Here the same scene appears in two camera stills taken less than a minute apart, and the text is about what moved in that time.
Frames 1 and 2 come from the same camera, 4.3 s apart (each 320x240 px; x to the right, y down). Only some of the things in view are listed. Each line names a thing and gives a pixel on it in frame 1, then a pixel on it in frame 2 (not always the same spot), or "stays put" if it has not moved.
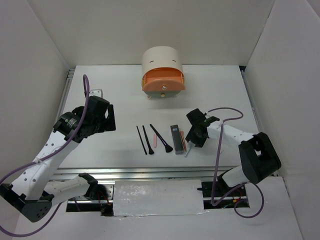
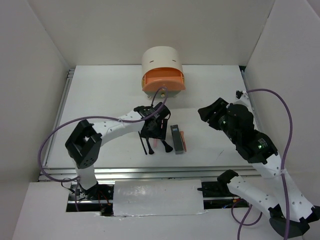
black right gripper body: (193, 136) to (217, 119)
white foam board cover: (158, 197) stays put
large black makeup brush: (167, 148) stays put
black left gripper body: (105, 124) to (156, 132)
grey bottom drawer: (162, 94) stays put
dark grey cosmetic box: (177, 142) stays put
